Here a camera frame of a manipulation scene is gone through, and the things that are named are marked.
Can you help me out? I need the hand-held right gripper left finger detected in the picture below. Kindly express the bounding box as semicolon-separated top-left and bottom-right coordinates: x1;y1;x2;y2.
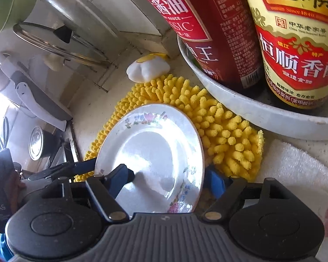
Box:
41;164;135;223

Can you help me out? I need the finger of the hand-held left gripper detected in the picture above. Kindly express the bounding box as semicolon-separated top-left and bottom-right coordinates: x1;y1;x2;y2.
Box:
27;160;97;182

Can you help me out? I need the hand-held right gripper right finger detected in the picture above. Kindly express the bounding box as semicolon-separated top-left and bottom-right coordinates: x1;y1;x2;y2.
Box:
204;169;290;223

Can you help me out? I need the white floral plate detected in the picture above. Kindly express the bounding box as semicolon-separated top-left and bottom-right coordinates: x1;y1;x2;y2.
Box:
94;105;205;214

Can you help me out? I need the person's left hand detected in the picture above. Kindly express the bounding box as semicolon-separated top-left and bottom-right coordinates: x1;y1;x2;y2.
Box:
12;169;27;208

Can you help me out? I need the small steel pot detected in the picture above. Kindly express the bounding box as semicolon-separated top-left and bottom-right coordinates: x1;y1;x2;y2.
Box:
27;126;61;161

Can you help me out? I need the yellow chenille cloth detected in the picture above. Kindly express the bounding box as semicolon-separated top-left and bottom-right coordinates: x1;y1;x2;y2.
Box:
74;75;265;183

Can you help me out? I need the white round condiment rack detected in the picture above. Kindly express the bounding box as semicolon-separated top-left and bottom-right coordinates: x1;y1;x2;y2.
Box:
177;34;328;141

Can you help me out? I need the white towel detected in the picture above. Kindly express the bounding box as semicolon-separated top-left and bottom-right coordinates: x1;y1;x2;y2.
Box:
258;139;328;197

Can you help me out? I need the white yellow egg-shaped toy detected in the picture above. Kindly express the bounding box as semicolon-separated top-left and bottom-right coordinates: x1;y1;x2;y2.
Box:
126;54;170;83

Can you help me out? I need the glass pot lid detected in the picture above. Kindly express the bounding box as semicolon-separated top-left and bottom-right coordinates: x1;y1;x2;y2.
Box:
13;22;110;69

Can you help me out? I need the yellow red label vinegar bottle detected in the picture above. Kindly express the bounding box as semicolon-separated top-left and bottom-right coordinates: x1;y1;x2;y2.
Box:
239;0;328;118

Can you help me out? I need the red label soy sauce bottle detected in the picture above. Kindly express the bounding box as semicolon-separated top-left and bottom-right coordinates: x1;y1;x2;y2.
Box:
126;0;265;95

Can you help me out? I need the large steel pot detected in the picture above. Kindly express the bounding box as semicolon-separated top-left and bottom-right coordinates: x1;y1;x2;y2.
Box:
30;0;121;48

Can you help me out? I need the white grey pan handle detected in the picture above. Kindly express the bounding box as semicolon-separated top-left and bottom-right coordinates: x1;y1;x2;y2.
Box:
0;37;74;131

